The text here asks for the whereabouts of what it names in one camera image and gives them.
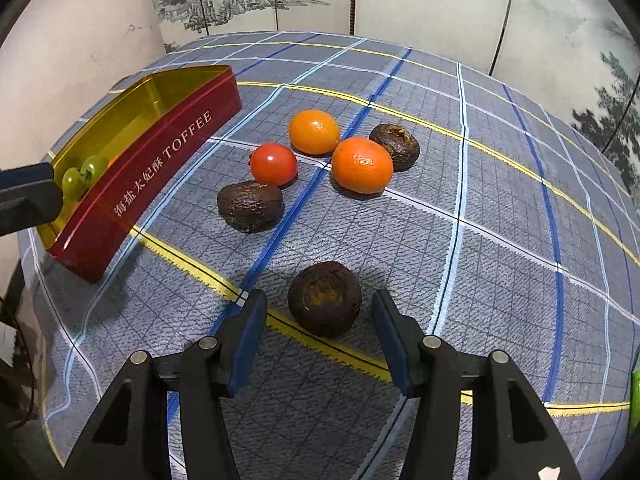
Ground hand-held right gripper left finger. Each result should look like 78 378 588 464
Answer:
65 288 268 480

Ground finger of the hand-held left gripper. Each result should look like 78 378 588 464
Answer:
0 162 63 236

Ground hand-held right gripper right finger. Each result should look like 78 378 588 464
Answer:
371 288 583 480

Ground green tomato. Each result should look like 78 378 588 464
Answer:
61 167 88 201
81 155 110 186

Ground dark dried round fruit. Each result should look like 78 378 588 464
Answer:
287 261 362 338
369 123 421 172
217 180 285 234

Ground red tin box gold interior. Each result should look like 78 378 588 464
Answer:
37 64 244 283

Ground red tomato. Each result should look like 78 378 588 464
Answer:
250 143 298 187

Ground large orange mandarin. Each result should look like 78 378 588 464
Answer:
331 137 394 195

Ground yellow-orange tomato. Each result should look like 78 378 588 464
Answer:
289 109 341 156

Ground blue plaid tablecloth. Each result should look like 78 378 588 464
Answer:
17 32 640 480

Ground green packet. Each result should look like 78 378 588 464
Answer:
629 370 640 431

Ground painted landscape folding screen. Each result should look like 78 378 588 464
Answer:
147 0 640 196

